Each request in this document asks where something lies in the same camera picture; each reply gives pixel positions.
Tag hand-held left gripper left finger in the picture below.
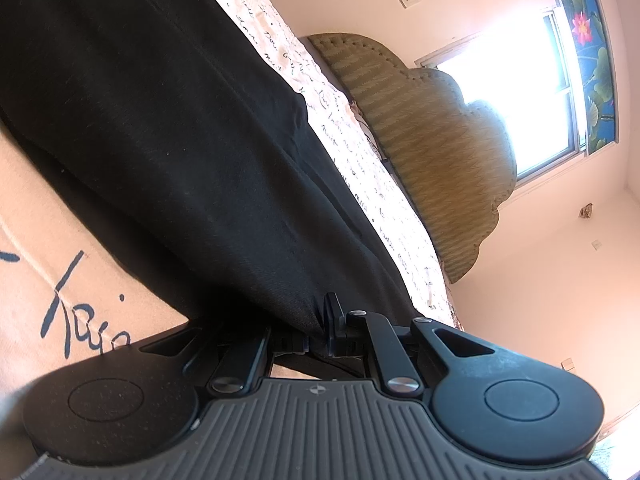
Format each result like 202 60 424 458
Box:
142 326 307 395

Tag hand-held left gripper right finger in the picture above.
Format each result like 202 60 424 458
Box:
307 292 483 401

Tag black pants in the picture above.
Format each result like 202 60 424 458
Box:
0 0 426 361

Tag olive padded headboard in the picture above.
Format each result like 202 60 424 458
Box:
305 32 518 285

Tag script printed cream blanket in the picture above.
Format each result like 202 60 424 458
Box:
0 0 458 411

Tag bedroom window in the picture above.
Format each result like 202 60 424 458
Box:
415 6 590 192

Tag floral blue window blind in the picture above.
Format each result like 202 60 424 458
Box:
559 0 621 155

